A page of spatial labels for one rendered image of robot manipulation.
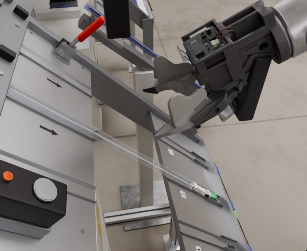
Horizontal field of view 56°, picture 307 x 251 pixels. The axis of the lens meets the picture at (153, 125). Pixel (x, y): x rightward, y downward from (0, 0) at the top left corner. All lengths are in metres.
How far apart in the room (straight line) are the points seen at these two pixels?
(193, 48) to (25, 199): 0.26
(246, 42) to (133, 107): 0.36
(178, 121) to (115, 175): 1.28
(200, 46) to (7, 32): 0.24
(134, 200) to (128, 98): 0.94
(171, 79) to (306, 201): 1.36
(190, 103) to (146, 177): 0.93
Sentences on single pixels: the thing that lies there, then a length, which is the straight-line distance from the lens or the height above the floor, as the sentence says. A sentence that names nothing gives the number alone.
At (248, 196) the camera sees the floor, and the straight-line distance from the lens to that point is 1.64.
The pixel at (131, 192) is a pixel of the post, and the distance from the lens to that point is 1.56.
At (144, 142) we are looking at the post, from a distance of 1.12.
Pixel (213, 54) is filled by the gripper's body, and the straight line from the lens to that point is 0.37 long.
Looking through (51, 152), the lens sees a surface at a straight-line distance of 0.40.
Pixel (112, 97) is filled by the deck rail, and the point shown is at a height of 0.91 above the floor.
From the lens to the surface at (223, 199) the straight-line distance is 0.71.
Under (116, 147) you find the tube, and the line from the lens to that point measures 0.48.
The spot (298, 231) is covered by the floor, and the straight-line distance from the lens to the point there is 1.62.
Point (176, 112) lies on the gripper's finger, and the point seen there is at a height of 1.07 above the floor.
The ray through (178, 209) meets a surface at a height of 0.85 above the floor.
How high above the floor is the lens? 1.32
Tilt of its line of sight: 44 degrees down
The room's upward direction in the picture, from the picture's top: straight up
